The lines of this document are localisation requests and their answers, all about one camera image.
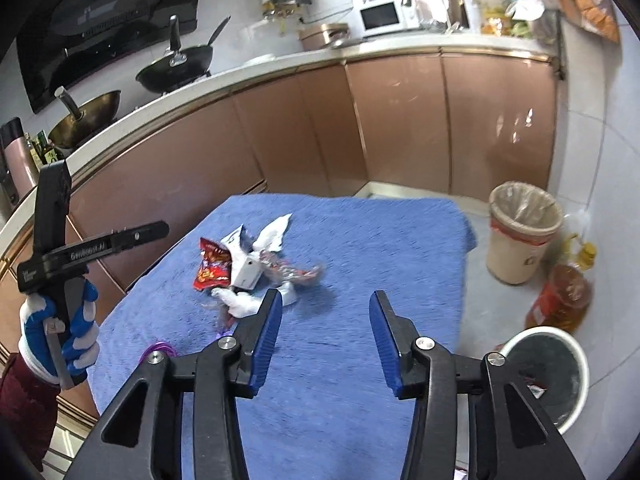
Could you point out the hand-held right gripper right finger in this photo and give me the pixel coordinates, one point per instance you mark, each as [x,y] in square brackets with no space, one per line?
[387,345]

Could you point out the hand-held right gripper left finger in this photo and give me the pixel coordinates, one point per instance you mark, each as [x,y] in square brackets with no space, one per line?
[265,342]

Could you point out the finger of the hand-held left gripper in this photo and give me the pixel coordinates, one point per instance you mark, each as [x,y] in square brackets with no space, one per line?
[145,234]

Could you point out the white tissue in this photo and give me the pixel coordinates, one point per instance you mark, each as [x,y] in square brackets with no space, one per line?
[240,302]

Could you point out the small white carton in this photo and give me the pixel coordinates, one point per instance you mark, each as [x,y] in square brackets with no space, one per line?
[245,270]

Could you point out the clear plastic wrapper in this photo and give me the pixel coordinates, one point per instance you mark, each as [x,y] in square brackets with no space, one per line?
[295,272]

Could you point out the red snack packet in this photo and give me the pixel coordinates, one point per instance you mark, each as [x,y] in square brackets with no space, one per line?
[212,270]

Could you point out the white paper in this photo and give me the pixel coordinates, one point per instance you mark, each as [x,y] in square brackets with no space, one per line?
[272,235]

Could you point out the white bin with black liner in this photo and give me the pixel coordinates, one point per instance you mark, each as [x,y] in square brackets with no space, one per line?
[550,360]

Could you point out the person's left forearm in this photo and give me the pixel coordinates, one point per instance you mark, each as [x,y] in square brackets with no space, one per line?
[25,410]

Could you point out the person's left hand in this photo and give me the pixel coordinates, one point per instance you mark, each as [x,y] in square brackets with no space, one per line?
[35,335]

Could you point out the pink thermos bottle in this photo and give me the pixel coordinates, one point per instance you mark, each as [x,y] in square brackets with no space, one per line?
[17,165]

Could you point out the green oil bottle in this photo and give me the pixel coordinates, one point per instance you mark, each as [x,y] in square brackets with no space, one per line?
[45,150]

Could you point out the brass wok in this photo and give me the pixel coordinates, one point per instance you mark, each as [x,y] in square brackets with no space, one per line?
[85,120]

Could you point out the blue towel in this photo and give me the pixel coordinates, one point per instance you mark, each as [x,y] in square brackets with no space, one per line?
[350,240]

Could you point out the beige bin with bag liner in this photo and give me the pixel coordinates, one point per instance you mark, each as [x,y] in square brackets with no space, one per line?
[515,260]

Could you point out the black wok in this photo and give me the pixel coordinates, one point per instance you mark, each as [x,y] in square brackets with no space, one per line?
[175,67]

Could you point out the cooking oil bottle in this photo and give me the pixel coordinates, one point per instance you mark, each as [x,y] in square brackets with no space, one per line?
[565,295]

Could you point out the black range hood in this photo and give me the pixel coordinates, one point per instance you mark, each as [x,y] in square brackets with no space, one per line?
[100,10]

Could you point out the brown kitchen base cabinet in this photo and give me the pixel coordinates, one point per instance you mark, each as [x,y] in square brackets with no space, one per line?
[400,120]

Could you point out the white microwave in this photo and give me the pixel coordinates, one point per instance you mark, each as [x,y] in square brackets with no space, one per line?
[380,17]

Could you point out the food bags on counter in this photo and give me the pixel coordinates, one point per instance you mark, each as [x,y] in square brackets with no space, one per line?
[500,20]

